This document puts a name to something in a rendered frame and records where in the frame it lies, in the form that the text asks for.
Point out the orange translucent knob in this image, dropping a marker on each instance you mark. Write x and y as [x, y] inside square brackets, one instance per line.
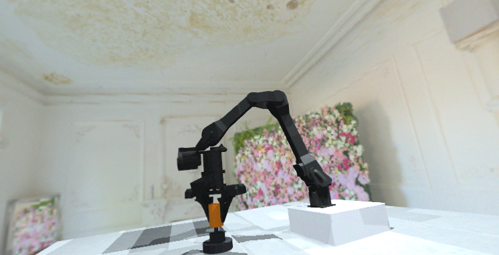
[214, 215]

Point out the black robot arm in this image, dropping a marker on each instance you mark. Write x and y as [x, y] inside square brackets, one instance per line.
[307, 167]

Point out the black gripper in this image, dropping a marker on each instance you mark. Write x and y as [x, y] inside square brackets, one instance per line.
[228, 192]

